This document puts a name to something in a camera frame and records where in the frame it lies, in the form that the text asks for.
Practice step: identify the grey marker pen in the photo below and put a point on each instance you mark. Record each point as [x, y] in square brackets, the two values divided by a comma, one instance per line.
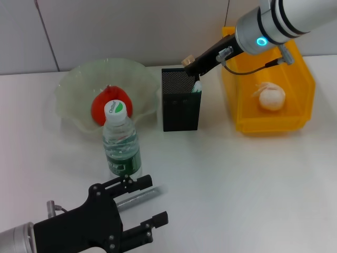
[147, 195]

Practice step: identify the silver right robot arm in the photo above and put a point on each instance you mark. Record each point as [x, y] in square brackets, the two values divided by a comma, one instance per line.
[263, 26]

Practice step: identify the clear water bottle green label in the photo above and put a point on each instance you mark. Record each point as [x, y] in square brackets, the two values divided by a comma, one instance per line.
[121, 158]

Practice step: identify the black mesh pen holder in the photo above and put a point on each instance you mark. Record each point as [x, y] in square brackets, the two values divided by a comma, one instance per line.
[181, 113]

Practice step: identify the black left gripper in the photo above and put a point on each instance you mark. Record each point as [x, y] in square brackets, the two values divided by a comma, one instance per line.
[87, 226]

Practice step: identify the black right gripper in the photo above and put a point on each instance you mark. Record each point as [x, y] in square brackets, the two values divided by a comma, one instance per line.
[223, 52]

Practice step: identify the pale green wavy glass plate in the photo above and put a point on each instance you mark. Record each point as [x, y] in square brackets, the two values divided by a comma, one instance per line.
[79, 79]

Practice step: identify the beige eraser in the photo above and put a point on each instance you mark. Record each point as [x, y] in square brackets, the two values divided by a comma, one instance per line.
[187, 60]

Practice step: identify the red-orange orange fruit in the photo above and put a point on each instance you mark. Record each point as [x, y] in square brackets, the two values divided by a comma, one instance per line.
[100, 105]

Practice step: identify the white paper ball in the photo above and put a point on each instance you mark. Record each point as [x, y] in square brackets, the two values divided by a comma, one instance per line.
[271, 98]

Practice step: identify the mint green pen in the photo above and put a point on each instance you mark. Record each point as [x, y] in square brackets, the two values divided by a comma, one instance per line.
[197, 87]

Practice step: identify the yellow plastic bin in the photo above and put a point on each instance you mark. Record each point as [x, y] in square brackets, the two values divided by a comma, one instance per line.
[237, 105]

